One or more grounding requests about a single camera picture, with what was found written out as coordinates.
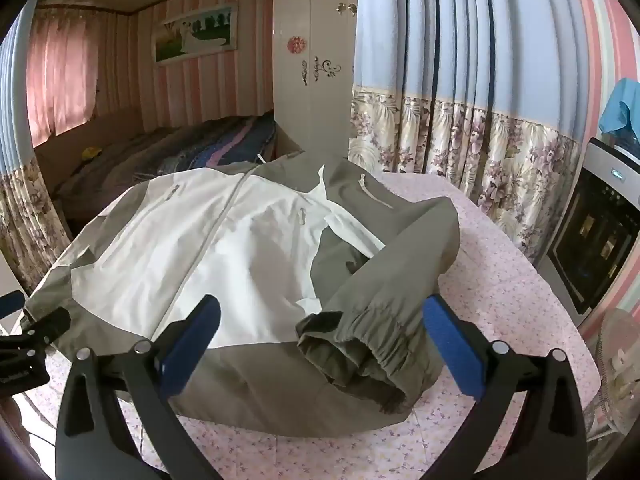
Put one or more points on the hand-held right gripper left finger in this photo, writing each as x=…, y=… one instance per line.
x=192, y=335

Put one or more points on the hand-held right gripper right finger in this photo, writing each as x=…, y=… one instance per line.
x=452, y=345

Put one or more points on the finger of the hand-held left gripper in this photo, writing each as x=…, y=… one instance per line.
x=11, y=304
x=47, y=325

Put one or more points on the olive and white jacket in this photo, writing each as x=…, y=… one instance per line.
x=250, y=240

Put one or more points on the person's left forearm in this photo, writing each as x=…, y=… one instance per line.
x=12, y=425

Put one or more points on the pink floral bed sheet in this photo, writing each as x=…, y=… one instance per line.
x=500, y=270

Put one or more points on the blue floral curtain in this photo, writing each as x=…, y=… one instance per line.
x=465, y=85
x=25, y=200

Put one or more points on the white electric fan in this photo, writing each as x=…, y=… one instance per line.
x=617, y=370

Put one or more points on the small yellow object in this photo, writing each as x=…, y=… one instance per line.
x=92, y=153

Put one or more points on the brown bed headboard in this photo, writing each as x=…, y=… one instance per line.
x=75, y=130

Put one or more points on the pink window curtain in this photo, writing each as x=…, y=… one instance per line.
x=60, y=80

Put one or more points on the white wardrobe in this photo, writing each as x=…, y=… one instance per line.
x=320, y=110

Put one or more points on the blue cloth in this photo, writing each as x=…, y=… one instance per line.
x=620, y=110

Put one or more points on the pink flower sticker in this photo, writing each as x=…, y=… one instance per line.
x=296, y=46

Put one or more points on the framed wall picture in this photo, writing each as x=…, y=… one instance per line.
x=195, y=35

